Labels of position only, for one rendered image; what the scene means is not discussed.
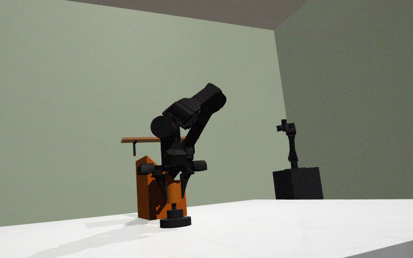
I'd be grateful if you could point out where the orange knob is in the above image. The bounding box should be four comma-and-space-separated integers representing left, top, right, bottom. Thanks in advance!
166, 180, 182, 204

